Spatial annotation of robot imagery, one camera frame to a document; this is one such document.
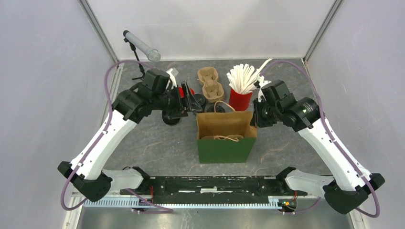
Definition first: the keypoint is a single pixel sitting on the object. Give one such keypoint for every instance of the brown paper bag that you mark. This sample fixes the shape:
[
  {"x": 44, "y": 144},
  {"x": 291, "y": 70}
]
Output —
[{"x": 229, "y": 123}]

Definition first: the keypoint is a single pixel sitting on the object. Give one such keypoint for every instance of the red cylindrical straw holder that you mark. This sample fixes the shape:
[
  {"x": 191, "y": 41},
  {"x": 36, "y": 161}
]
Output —
[{"x": 240, "y": 102}]

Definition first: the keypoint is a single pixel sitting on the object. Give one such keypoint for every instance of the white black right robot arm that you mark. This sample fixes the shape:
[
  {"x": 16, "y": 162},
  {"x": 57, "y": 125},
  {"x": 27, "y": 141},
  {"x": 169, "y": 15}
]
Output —
[{"x": 349, "y": 184}]

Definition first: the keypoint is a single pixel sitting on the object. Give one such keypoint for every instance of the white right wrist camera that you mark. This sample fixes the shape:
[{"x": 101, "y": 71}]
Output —
[{"x": 260, "y": 84}]

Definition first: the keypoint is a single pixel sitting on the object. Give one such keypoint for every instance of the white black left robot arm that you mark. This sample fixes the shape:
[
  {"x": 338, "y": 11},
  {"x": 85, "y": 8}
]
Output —
[{"x": 157, "y": 91}]

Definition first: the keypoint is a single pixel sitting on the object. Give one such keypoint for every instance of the dark translucent cup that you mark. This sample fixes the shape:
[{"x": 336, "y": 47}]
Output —
[
  {"x": 201, "y": 100},
  {"x": 216, "y": 109}
]

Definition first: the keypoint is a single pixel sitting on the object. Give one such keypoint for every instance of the brown cardboard cup carrier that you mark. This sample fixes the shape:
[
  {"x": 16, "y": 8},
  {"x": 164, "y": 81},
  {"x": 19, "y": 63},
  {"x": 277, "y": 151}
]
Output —
[{"x": 211, "y": 88}]

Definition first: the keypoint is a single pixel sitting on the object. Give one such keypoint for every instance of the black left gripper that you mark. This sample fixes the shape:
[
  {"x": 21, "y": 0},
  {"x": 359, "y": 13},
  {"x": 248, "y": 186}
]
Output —
[{"x": 193, "y": 103}]

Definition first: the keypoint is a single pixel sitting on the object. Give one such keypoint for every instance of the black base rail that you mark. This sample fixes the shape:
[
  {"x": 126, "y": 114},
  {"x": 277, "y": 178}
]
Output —
[{"x": 214, "y": 189}]

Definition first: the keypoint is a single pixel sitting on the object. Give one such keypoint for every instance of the grey microphone on stand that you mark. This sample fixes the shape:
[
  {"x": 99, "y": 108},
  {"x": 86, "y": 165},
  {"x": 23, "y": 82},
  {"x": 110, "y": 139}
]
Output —
[{"x": 135, "y": 43}]

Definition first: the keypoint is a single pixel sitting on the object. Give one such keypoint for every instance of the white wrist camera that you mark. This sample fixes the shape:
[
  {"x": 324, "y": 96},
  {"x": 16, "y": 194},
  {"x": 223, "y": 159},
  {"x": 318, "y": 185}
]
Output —
[
  {"x": 172, "y": 72},
  {"x": 260, "y": 84}
]

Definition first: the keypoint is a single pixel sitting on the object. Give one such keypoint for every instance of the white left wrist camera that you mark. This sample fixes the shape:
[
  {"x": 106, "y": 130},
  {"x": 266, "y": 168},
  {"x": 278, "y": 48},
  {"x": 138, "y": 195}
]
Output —
[{"x": 172, "y": 72}]

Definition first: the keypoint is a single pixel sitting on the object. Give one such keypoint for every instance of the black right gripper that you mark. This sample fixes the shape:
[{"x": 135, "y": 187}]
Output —
[{"x": 257, "y": 120}]

